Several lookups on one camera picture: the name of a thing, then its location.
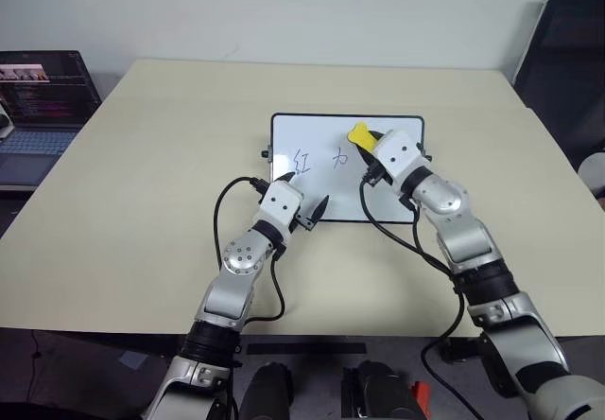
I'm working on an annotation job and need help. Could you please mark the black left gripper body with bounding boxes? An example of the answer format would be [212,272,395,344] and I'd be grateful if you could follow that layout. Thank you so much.
[288,211,317,234]

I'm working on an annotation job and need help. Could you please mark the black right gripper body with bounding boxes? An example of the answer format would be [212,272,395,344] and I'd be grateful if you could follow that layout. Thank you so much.
[361,156,394,187]

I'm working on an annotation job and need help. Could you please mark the yellow whiteboard eraser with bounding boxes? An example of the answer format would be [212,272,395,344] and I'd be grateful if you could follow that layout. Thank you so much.
[346,121,382,153]

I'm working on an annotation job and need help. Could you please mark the small black-framed whiteboard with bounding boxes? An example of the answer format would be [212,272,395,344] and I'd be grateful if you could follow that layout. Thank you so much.
[262,113,434,225]

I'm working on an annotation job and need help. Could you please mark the dark rounded shape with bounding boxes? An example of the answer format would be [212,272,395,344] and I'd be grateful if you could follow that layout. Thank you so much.
[341,359,418,420]

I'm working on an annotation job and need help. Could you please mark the red plastic part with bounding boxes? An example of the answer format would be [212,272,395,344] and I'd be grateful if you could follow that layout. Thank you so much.
[409,380,432,420]

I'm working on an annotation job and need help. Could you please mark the grey rounded object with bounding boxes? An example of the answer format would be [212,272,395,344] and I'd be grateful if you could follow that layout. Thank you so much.
[578,151,605,200]

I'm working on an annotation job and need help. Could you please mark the open grey laptop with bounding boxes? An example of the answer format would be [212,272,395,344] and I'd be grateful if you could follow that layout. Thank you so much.
[0,50,104,191]

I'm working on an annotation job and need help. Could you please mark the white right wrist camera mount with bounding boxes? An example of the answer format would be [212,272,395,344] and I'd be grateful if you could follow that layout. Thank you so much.
[372,129,425,181]

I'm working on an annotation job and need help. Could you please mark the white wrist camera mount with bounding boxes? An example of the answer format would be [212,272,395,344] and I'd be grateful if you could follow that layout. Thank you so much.
[255,181,306,243]
[372,129,425,181]

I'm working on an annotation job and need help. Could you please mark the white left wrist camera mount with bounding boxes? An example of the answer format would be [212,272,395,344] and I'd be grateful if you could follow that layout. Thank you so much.
[255,181,306,243]

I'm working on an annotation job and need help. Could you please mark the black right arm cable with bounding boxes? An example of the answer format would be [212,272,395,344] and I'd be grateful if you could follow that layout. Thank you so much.
[358,172,478,420]

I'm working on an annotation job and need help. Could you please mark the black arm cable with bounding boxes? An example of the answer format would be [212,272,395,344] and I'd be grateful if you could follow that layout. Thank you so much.
[213,175,287,324]
[358,172,478,420]

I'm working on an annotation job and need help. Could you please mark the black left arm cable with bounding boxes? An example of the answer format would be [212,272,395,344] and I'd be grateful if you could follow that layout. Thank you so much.
[213,175,287,324]

